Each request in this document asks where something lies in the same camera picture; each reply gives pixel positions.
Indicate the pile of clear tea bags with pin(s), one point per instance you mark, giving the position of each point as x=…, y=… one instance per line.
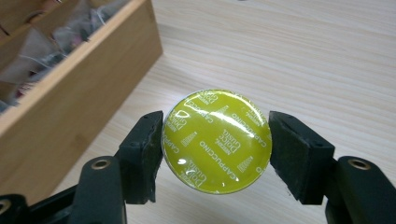
x=40, y=53

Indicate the wooden box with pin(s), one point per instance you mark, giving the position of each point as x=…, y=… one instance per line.
x=77, y=105

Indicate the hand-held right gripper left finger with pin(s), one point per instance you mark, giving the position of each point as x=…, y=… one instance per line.
x=141, y=158

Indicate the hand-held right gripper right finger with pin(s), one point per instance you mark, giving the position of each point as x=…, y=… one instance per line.
x=299, y=158

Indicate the coffee capsule with yellow-green lid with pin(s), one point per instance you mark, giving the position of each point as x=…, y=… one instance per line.
x=218, y=143

